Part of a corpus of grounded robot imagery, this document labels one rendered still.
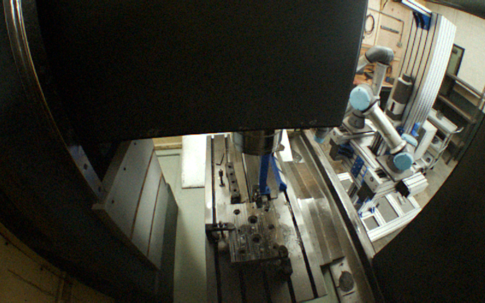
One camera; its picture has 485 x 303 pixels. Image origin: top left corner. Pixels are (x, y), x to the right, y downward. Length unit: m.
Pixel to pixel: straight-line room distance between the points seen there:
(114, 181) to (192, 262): 0.80
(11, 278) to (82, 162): 0.53
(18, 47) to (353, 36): 0.64
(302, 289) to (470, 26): 5.08
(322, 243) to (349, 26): 1.10
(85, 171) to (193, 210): 1.04
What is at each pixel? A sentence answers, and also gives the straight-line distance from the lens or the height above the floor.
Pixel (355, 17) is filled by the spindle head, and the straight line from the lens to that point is 0.47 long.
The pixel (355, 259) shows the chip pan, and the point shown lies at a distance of 1.37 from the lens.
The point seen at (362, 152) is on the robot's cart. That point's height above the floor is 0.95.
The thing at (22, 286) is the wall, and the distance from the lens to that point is 0.89.
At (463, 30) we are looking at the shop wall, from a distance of 5.18.
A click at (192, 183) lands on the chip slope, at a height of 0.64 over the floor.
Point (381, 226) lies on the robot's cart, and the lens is 2.21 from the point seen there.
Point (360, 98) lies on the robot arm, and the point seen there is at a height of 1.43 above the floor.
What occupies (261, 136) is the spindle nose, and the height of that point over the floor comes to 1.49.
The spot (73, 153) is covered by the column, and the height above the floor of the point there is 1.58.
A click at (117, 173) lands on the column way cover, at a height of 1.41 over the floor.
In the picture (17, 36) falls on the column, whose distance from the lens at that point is 0.46.
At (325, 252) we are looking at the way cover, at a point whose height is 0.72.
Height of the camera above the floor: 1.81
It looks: 40 degrees down
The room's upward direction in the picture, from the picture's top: 1 degrees clockwise
